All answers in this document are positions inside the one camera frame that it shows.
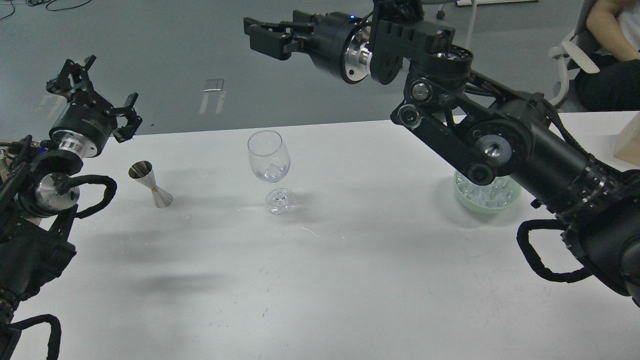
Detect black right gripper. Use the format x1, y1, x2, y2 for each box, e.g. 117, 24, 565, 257
243, 10, 371, 84

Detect seated person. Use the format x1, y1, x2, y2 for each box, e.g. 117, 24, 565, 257
574, 0, 640, 112

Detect green bowl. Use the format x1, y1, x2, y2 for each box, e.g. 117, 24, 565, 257
453, 171, 522, 215

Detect wooden block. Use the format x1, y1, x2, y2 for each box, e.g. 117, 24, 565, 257
614, 112, 640, 166

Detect steel double jigger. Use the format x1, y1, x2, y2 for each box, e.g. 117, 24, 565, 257
127, 161, 174, 208

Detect clear wine glass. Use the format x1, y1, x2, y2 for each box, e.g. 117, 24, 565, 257
247, 130, 297, 215

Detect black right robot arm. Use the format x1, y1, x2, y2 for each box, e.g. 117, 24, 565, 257
243, 0, 640, 304

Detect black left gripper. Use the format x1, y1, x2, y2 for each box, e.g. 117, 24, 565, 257
46, 55, 143, 158

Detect black floor cables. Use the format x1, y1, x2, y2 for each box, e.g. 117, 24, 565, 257
0, 0, 94, 22

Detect white rolling chair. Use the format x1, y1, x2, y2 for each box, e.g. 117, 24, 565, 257
434, 0, 479, 50

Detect clear ice cubes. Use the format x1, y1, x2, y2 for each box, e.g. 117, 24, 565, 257
455, 177, 516, 209

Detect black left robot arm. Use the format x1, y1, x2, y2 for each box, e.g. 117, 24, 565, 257
0, 55, 143, 360

